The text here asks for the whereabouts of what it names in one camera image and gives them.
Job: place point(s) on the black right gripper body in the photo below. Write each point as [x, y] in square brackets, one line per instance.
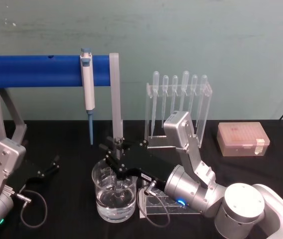
[149, 163]

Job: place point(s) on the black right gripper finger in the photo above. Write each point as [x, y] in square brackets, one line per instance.
[116, 168]
[124, 145]

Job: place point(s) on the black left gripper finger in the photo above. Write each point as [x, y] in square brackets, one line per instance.
[54, 163]
[47, 174]

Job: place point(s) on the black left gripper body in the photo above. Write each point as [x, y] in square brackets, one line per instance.
[27, 174]

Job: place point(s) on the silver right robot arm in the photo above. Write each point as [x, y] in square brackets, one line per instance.
[241, 206]

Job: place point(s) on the black table cloth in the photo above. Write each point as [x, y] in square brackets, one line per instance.
[71, 199]

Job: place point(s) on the glass beaker with water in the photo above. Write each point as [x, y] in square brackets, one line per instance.
[115, 204]

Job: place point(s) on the clear acrylic tube rack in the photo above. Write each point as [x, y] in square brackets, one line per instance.
[156, 203]

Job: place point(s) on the white and blue pipettor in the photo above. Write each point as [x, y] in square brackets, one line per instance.
[88, 94]

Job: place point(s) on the clear acrylic pipette rack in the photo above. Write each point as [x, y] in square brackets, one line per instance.
[205, 117]

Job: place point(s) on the blue bar grey pipette stand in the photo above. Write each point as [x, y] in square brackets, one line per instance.
[32, 72]

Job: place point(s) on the translucent pipette tip box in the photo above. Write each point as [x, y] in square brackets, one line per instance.
[241, 139]

